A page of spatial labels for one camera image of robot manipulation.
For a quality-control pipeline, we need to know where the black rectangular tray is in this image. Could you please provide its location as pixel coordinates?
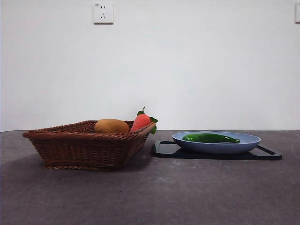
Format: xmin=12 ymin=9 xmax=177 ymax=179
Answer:
xmin=153 ymin=140 xmax=283 ymax=161

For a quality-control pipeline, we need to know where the yellow-brown potato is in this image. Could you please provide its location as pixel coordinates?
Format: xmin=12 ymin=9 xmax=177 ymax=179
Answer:
xmin=94 ymin=119 xmax=130 ymax=135

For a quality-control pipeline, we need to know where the orange carrot with green leaves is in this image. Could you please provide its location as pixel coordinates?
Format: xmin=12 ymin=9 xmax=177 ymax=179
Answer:
xmin=128 ymin=106 xmax=159 ymax=135

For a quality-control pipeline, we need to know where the white wall socket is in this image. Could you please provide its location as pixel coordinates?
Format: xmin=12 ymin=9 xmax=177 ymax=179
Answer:
xmin=93 ymin=3 xmax=114 ymax=25

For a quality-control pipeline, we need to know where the blue round plate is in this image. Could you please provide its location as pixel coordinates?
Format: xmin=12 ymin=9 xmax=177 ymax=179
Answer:
xmin=172 ymin=132 xmax=261 ymax=155

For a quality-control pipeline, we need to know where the green chili pepper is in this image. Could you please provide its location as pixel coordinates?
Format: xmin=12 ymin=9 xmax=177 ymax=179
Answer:
xmin=182 ymin=133 xmax=240 ymax=144

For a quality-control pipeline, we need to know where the brown wicker basket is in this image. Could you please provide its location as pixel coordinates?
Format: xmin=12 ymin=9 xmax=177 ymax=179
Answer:
xmin=22 ymin=120 xmax=157 ymax=172

